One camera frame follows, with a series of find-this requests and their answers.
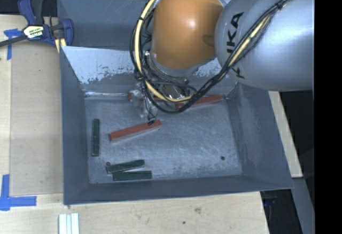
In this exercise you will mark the grey metal bin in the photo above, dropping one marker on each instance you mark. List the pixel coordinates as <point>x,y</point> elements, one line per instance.
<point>187,147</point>

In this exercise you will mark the pale wood board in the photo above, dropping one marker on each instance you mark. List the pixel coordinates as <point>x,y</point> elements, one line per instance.
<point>34,120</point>

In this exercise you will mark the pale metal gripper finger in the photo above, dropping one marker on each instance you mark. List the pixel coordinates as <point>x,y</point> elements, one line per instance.
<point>145,110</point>
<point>136,95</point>

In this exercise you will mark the red-brown flat block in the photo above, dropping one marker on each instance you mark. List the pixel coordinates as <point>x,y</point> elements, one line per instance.
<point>205,100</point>
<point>135,130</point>

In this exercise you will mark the dark green flat block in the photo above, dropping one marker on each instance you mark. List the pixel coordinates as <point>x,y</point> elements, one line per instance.
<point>125,166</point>
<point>95,137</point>
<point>132,175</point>

